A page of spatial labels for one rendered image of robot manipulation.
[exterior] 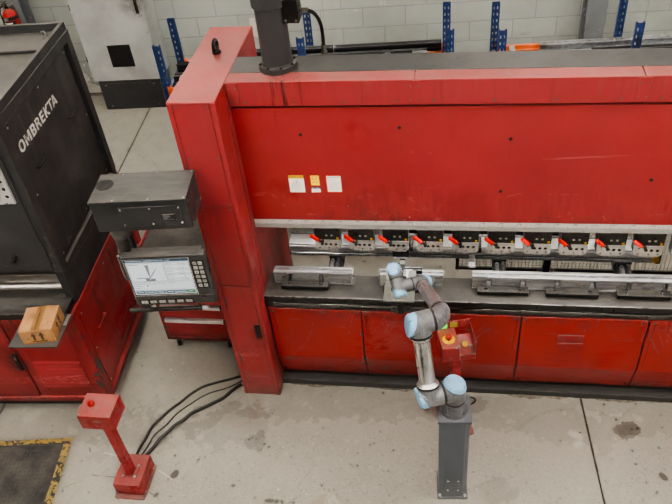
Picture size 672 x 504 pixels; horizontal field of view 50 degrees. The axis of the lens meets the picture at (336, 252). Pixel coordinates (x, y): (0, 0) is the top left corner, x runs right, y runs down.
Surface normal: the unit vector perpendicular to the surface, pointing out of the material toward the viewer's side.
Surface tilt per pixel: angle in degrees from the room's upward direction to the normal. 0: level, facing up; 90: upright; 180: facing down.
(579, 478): 0
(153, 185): 0
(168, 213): 90
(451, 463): 90
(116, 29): 90
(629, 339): 90
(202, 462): 0
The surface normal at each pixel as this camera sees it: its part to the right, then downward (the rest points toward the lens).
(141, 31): -0.07, 0.67
